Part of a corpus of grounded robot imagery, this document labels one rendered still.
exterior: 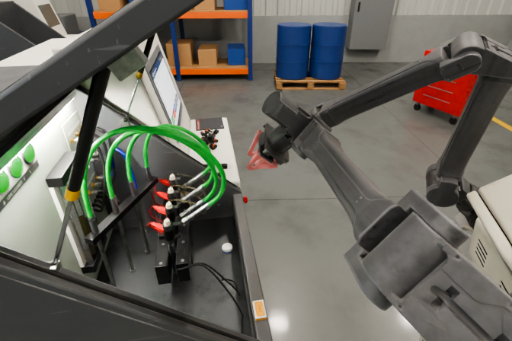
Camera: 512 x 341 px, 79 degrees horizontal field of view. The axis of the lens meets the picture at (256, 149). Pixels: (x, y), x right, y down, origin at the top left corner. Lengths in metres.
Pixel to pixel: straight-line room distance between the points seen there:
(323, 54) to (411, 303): 5.36
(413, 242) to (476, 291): 0.06
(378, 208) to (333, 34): 5.23
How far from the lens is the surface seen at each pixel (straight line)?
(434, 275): 0.33
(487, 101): 0.83
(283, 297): 2.14
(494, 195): 0.84
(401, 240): 0.34
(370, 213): 0.38
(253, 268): 1.03
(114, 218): 1.06
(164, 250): 1.08
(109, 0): 6.40
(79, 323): 0.71
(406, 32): 8.05
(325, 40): 5.56
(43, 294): 0.66
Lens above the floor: 1.74
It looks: 29 degrees down
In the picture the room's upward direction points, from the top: straight up
